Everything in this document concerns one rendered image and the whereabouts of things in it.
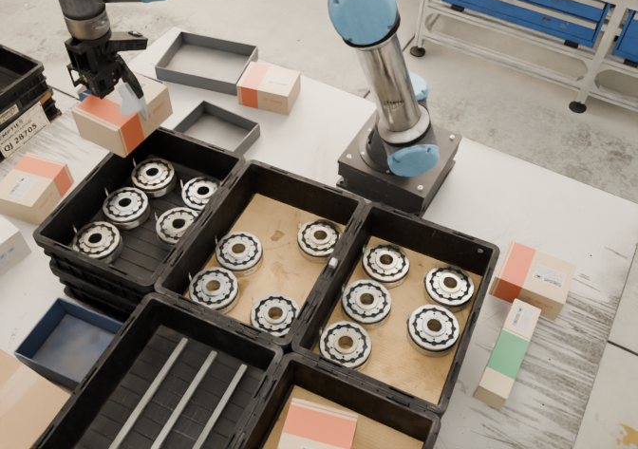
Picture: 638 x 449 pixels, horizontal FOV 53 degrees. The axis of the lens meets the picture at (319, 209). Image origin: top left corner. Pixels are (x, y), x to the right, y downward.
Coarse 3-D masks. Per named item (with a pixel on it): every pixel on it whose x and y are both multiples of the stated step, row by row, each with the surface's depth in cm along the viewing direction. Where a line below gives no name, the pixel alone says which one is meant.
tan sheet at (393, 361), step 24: (384, 240) 145; (360, 264) 141; (384, 264) 141; (432, 264) 141; (408, 288) 137; (336, 312) 133; (408, 312) 133; (456, 312) 133; (384, 336) 129; (384, 360) 126; (408, 360) 126; (432, 360) 126; (408, 384) 123; (432, 384) 123
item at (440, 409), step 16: (368, 208) 138; (384, 208) 138; (432, 224) 135; (352, 240) 132; (464, 240) 133; (480, 240) 133; (496, 256) 130; (336, 272) 127; (480, 288) 125; (320, 304) 122; (480, 304) 123; (304, 320) 120; (464, 336) 118; (304, 352) 116; (464, 352) 116; (336, 368) 114; (384, 384) 112; (448, 384) 112; (416, 400) 110; (448, 400) 110
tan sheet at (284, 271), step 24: (240, 216) 149; (264, 216) 149; (288, 216) 149; (312, 216) 149; (264, 240) 144; (288, 240) 144; (216, 264) 140; (264, 264) 140; (288, 264) 140; (312, 264) 140; (240, 288) 136; (264, 288) 136; (288, 288) 136; (240, 312) 132
